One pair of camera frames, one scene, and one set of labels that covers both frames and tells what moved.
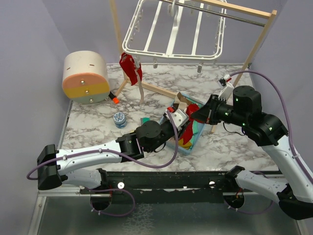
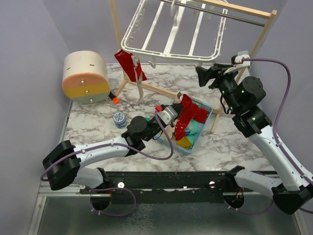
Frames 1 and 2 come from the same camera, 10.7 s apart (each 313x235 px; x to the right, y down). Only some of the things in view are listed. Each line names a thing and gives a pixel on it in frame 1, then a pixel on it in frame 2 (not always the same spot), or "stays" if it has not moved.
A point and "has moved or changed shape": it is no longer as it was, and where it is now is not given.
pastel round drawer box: (85, 79) stays
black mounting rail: (165, 187) stays
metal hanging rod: (217, 13) stays
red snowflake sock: (187, 133) has moved or changed shape
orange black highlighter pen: (115, 100) stays
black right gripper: (203, 113) -> (205, 75)
